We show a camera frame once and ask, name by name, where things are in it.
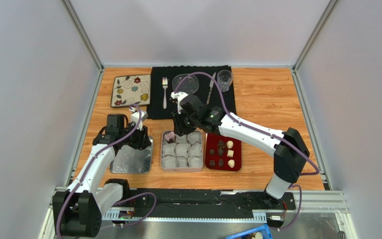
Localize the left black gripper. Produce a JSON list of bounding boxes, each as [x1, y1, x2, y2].
[[119, 121, 152, 151]]

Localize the silver chocolate tin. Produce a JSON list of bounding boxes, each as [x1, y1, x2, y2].
[[161, 130, 204, 173]]

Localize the white shell chocolate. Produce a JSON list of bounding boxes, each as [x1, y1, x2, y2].
[[226, 140, 234, 149], [227, 159, 235, 168]]

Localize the pink metal tongs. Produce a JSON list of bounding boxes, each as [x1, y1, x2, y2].
[[164, 131, 176, 142]]

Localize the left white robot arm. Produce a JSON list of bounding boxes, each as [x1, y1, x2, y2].
[[52, 111, 152, 239]]

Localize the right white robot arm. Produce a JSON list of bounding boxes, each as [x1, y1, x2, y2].
[[171, 92, 309, 200]]

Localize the dark striped oval chocolate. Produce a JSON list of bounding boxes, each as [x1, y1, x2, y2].
[[218, 159, 224, 167]]

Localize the white square chocolate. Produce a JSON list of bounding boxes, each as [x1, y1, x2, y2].
[[227, 150, 234, 157]]

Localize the silver tin lid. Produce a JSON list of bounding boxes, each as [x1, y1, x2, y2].
[[110, 136, 154, 174]]

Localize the clear glass plate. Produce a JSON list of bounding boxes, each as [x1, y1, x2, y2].
[[172, 74, 199, 94]]

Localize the red lacquer tray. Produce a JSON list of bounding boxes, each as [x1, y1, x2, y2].
[[204, 134, 242, 172]]

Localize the silver fork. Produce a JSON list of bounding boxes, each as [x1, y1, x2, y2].
[[162, 77, 168, 109]]

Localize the black cloth placemat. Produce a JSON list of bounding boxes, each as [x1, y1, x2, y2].
[[147, 65, 232, 120]]

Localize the silver table knife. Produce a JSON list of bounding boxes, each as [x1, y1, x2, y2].
[[206, 80, 214, 105]]

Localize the floral square plate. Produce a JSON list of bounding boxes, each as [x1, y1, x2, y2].
[[110, 75, 151, 108]]

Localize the clear drinking glass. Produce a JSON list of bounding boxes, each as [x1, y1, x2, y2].
[[217, 70, 234, 92]]

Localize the blue plastic crate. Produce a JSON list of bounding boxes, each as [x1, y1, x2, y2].
[[226, 225, 273, 239]]

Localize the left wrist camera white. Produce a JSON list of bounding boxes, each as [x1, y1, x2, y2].
[[130, 110, 148, 130]]

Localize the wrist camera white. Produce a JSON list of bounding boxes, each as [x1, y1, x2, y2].
[[130, 110, 148, 130], [171, 92, 188, 114]]

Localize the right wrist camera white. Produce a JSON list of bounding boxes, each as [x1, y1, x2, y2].
[[171, 92, 188, 114]]

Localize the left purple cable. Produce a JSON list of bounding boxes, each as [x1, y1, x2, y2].
[[56, 104, 158, 239]]

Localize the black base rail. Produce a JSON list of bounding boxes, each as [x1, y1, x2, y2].
[[108, 188, 296, 224]]

